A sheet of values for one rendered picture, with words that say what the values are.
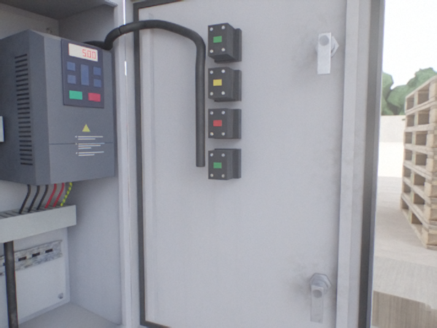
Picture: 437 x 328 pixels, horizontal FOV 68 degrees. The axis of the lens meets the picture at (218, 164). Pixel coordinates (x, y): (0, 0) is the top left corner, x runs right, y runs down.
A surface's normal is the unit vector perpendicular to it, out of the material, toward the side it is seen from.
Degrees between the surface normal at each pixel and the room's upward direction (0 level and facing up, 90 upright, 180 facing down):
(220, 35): 90
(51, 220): 90
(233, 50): 90
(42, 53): 90
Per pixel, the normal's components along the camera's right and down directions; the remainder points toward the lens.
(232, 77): 0.91, 0.04
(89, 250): -0.56, 0.07
